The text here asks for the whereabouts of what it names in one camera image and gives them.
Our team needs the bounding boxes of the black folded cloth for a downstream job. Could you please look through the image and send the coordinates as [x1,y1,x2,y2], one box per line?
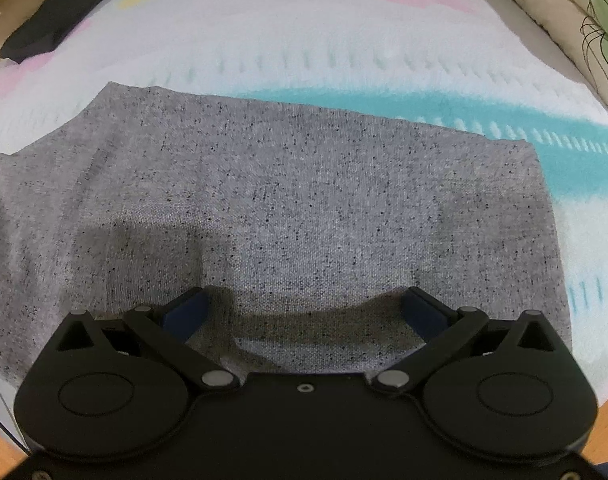
[0,0,124,65]

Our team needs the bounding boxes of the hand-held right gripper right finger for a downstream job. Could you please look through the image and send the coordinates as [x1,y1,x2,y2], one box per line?
[371,286,557,394]

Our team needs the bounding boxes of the grey speckled pants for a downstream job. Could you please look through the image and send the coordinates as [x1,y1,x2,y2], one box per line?
[0,81,574,386]

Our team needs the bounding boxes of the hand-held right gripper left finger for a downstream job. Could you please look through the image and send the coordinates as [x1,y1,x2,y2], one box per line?
[56,286,237,391]

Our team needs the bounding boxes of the floral printed blanket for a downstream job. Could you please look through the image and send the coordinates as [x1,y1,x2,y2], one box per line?
[0,0,608,411]

